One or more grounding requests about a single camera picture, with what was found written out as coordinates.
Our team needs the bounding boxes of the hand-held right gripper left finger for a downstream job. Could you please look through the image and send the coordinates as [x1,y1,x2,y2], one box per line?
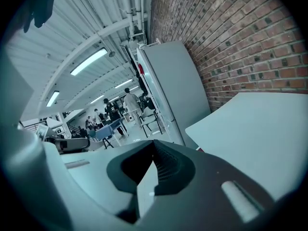
[60,140,154,226]

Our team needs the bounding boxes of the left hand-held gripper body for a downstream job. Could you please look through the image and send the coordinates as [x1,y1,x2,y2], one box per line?
[36,124,60,151]

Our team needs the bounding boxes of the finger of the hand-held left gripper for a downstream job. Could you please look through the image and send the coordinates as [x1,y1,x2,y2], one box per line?
[54,138,91,152]

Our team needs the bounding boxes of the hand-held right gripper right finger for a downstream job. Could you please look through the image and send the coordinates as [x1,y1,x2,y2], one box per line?
[141,140,276,231]

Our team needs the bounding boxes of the long ceiling lamp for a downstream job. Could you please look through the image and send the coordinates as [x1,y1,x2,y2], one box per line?
[114,78,134,89]
[70,47,108,76]
[89,94,105,104]
[46,90,60,107]

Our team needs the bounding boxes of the blue table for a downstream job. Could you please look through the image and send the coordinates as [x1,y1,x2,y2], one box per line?
[95,118,129,150]

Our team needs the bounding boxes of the grey-green chair with black legs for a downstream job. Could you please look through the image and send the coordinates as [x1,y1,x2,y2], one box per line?
[140,109,163,138]

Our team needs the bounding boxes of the grey metal cabinet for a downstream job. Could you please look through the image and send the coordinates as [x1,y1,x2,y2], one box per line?
[136,41,212,147]

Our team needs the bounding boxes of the white ceiling pipes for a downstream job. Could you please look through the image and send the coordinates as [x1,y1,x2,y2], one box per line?
[125,0,149,43]

